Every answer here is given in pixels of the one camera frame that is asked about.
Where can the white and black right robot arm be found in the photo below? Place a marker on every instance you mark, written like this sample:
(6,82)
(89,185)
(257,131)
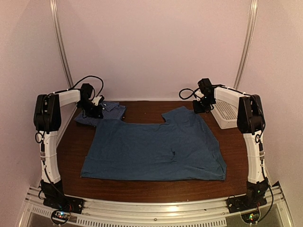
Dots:
(250,122)

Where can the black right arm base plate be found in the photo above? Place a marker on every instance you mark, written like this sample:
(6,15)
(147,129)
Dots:
(241,203)

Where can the blue checked shirt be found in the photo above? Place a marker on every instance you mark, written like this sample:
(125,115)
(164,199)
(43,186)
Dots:
(110,110)

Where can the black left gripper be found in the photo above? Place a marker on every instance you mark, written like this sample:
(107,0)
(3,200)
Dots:
(97,113)

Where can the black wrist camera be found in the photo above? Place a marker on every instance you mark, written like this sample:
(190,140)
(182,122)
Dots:
(205,86)
(86,91)

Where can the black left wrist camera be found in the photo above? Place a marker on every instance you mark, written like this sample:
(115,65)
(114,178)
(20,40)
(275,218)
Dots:
(86,91)

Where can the white plastic laundry basket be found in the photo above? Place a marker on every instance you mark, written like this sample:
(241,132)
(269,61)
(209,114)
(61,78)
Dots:
(225,115)

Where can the aluminium front rail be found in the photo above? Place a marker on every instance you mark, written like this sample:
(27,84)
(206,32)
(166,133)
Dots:
(205,213)

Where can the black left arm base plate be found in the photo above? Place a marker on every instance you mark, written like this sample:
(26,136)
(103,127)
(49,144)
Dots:
(66,204)

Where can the blue grey cloth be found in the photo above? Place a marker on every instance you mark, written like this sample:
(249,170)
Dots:
(181,148)

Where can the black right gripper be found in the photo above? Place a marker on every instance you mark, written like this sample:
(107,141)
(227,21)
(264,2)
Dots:
(198,109)

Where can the aluminium frame post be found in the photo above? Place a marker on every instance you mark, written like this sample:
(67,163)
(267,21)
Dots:
(253,11)
(60,42)

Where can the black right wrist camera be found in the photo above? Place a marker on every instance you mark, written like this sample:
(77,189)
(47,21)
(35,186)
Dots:
(205,86)

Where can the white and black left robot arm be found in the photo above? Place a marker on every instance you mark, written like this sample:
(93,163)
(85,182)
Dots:
(47,121)

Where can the left aluminium frame post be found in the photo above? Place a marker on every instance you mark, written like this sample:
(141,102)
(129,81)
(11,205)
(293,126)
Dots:
(60,42)

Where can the right aluminium frame post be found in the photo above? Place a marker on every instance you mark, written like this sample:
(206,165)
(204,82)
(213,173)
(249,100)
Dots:
(253,11)

